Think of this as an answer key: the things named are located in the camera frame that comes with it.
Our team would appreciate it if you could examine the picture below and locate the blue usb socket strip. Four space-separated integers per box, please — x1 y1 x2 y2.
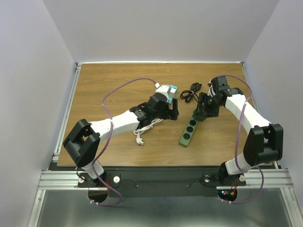
168 85 178 105

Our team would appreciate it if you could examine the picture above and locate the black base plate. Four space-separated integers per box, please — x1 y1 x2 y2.
77 166 246 198

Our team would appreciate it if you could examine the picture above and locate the green power strip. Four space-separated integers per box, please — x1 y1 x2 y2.
179 116 198 147

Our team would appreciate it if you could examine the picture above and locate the black power cord with plug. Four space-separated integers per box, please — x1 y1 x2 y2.
179 82 203 105

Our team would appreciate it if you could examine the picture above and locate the white charger plug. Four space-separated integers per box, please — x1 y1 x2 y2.
168 85 178 98

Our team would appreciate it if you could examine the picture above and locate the white cord of blue strip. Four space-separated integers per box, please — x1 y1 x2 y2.
133 118 164 147

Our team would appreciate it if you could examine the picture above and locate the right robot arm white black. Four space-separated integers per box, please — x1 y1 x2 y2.
192 75 284 184

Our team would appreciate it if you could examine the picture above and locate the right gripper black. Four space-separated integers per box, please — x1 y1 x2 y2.
194 91 223 118

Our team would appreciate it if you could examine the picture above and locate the dark green cube adapter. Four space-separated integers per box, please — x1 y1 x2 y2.
192 111 205 122

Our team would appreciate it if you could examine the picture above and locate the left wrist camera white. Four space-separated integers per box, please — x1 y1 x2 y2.
155 83 171 95

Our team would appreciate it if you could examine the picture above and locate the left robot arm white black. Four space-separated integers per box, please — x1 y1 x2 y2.
63 93 179 186

